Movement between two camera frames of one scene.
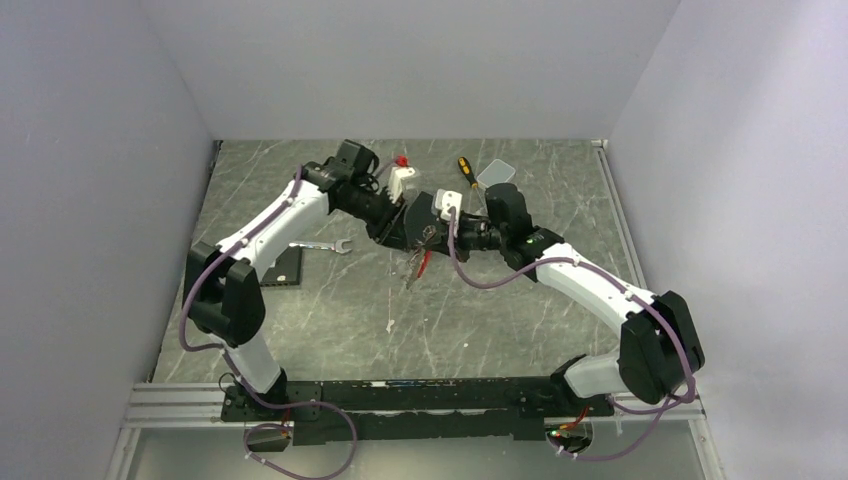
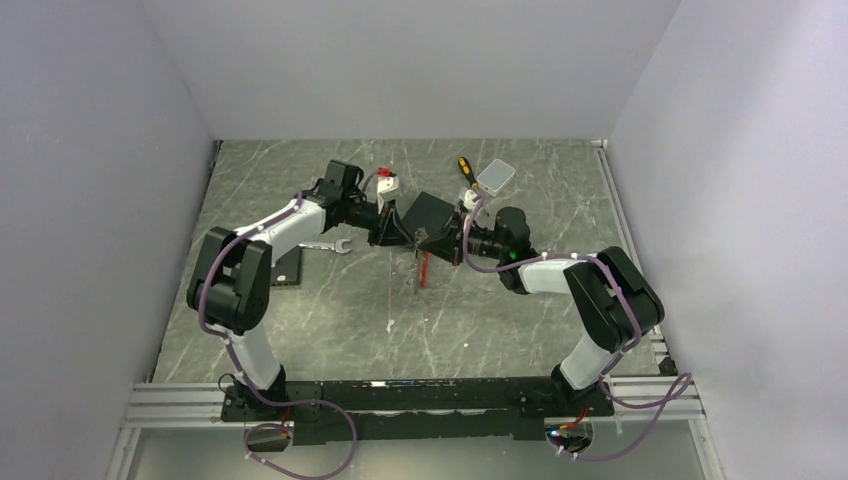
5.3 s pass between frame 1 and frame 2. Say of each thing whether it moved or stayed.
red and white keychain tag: moved
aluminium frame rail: stayed
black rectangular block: stayed
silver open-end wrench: stayed
